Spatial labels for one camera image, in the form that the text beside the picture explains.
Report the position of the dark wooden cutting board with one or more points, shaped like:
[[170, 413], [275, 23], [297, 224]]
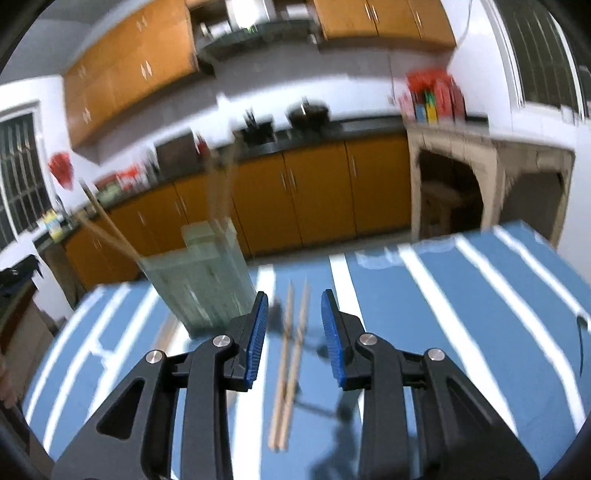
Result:
[[177, 154]]

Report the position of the barred window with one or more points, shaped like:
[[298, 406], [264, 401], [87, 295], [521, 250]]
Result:
[[24, 196], [552, 70]]

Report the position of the orange lower cabinets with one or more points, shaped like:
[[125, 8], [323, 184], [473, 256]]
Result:
[[286, 201]]

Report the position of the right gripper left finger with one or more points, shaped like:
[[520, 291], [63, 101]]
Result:
[[129, 436]]

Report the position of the black wok with utensils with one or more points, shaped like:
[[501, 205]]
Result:
[[257, 131]]

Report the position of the right barred window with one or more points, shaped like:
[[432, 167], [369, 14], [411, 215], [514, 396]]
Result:
[[552, 70]]

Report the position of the left barred window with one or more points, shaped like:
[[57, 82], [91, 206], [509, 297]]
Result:
[[24, 196]]

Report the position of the red plastic bag on wall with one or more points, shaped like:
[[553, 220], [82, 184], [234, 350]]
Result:
[[61, 168]]

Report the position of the orange cabinets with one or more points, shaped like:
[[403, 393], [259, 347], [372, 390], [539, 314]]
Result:
[[286, 201], [153, 47]]

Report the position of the green perforated chopstick holder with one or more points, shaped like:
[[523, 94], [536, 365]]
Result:
[[207, 283]]

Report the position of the yellow detergent bottle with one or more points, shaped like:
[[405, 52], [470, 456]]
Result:
[[52, 221]]

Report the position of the white worn side table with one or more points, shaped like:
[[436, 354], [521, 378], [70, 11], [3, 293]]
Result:
[[497, 159]]

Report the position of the blue white striped tablecloth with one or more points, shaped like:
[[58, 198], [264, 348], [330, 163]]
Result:
[[501, 304]]

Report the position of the black lidded wok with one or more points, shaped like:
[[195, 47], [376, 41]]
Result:
[[308, 115]]

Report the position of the orange upper cabinets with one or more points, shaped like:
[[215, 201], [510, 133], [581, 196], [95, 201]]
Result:
[[153, 47]]

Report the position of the black countertop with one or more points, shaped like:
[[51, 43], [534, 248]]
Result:
[[288, 140]]

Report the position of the red bag and bottles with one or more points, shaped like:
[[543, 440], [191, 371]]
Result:
[[432, 96]]

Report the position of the wooden stool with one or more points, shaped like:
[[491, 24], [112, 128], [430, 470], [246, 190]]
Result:
[[438, 203]]

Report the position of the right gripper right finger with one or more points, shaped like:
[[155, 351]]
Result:
[[460, 434]]

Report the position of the steel range hood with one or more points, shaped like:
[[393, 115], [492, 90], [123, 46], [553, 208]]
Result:
[[224, 29]]

